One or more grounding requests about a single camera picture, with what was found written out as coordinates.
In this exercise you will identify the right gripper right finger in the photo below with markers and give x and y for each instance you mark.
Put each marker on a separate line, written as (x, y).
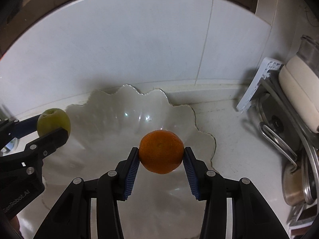
(252, 217)

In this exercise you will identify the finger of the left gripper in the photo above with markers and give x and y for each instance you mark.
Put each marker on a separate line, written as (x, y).
(17, 129)
(44, 145)

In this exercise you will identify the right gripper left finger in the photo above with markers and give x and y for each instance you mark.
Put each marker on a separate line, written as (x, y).
(70, 216)

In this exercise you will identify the green apple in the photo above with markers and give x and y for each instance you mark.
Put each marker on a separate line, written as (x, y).
(51, 120)

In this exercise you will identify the orange tangerine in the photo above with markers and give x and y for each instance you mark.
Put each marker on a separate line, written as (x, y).
(161, 151)

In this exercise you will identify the stainless steel pot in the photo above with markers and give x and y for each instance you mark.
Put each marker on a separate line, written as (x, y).
(299, 186)

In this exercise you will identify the white scalloped fruit bowl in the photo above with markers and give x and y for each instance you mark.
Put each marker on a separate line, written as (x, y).
(103, 131)

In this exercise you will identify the steel pan lid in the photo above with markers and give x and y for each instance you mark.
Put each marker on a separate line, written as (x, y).
(277, 128)

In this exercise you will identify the grey corner shelf rack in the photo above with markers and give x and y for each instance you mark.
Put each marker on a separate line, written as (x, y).
(302, 220)

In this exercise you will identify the cream pot with glass lid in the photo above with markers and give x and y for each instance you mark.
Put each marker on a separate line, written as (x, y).
(298, 79)

